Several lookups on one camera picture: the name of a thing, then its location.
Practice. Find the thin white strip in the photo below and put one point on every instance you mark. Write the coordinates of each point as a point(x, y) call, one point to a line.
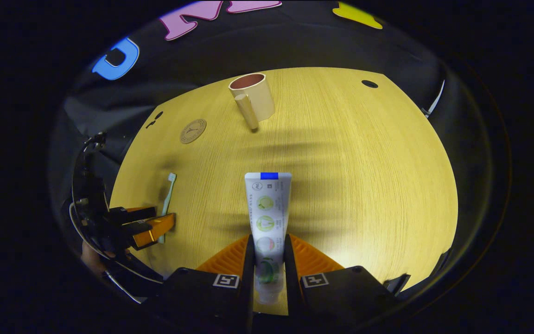
point(436, 99)

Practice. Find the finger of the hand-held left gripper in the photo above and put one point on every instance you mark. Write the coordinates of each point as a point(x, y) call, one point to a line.
point(130, 214)
point(155, 228)

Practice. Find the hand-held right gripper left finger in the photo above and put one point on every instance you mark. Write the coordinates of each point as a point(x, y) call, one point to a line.
point(248, 278)

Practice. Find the light green toothbrush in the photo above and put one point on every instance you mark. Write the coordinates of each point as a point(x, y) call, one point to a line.
point(168, 195)

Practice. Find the black backdrop cloth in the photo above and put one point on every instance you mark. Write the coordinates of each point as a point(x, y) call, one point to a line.
point(295, 46)

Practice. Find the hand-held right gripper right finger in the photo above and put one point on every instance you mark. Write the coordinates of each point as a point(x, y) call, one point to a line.
point(290, 278)

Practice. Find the round beige coaster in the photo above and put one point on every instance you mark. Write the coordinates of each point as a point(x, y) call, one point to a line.
point(193, 131)

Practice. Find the white toothpaste tube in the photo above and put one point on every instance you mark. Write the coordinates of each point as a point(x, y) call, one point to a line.
point(267, 208)

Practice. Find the beige cup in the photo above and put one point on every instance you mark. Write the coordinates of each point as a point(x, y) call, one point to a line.
point(260, 99)

